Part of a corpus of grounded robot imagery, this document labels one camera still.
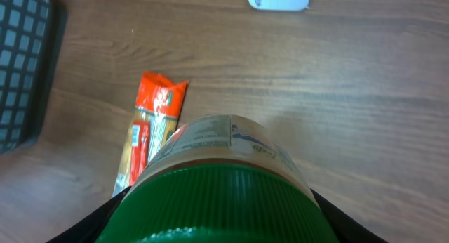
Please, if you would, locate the grey plastic mesh basket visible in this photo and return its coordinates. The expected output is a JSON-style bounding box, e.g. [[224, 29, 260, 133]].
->
[[1, 0, 67, 154]]

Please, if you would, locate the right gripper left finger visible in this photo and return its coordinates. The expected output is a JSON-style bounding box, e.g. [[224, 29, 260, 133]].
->
[[47, 187, 130, 243]]

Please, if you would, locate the green lid jar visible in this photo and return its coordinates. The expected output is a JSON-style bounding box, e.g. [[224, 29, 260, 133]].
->
[[98, 114, 337, 242]]

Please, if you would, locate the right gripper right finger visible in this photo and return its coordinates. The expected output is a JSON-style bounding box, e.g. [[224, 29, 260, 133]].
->
[[311, 189, 387, 243]]

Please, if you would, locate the red cracker sleeve package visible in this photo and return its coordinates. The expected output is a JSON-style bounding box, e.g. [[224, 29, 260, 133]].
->
[[113, 71, 189, 195]]

